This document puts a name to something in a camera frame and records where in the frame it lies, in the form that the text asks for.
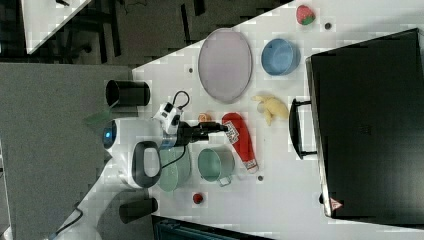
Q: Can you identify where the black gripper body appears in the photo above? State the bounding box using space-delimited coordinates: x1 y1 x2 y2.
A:
175 122 212 146

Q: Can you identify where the blue bowl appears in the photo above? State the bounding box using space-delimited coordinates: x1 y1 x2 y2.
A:
261 38 301 76

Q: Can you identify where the lilac round plate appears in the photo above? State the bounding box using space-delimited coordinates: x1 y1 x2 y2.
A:
198 28 253 104

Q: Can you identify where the white side table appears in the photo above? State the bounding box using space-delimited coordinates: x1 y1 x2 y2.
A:
20 0 92 54

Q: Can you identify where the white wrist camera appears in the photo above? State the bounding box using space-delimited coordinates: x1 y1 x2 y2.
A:
154 102 183 135

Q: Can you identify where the red ketchup bottle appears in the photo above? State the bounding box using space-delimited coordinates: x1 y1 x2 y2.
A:
222 112 259 174

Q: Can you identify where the red strawberry toy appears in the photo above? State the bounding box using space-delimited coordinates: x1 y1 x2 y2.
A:
296 5 315 26

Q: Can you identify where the dark post bottom left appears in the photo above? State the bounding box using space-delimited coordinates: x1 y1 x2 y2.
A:
119 198 158 224

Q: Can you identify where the green metal mug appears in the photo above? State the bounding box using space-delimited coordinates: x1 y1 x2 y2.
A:
197 146 235 187

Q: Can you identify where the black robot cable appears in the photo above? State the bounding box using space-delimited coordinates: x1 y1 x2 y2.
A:
49 90 191 238

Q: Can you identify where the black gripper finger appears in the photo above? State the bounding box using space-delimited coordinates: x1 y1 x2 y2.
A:
208 123 228 133

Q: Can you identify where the black cylindrical cup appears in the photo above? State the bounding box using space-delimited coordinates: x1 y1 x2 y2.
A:
105 80 150 107

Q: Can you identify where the black toaster oven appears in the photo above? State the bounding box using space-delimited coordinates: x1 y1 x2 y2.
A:
305 29 423 229

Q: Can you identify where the green oval strainer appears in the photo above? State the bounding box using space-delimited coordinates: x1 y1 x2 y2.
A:
158 147 191 192

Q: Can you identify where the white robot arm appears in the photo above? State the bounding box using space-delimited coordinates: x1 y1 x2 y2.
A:
48 117 228 240

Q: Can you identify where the small red tomato toy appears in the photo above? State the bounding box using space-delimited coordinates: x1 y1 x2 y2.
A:
193 193 203 204

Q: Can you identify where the orange slice toy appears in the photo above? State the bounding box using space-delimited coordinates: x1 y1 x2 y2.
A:
198 113 212 122

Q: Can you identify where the blue metal frame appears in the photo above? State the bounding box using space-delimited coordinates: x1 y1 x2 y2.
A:
152 216 271 240

